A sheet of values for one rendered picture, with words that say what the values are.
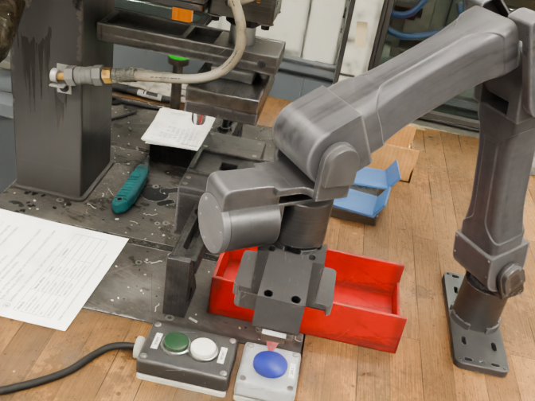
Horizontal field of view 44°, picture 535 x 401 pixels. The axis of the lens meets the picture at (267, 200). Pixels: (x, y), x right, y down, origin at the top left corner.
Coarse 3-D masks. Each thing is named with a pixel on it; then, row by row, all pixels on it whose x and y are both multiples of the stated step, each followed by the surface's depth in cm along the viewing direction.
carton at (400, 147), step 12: (408, 132) 134; (396, 144) 135; (408, 144) 135; (372, 156) 125; (384, 156) 124; (396, 156) 124; (408, 156) 124; (384, 168) 126; (408, 168) 125; (408, 180) 126
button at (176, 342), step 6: (168, 336) 76; (174, 336) 76; (180, 336) 77; (186, 336) 77; (168, 342) 75; (174, 342) 76; (180, 342) 76; (186, 342) 76; (168, 348) 75; (174, 348) 75; (180, 348) 75; (186, 348) 76
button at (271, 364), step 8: (264, 352) 76; (272, 352) 77; (256, 360) 75; (264, 360) 75; (272, 360) 75; (280, 360) 76; (256, 368) 74; (264, 368) 74; (272, 368) 74; (280, 368) 75; (264, 376) 74; (272, 376) 74; (280, 376) 74
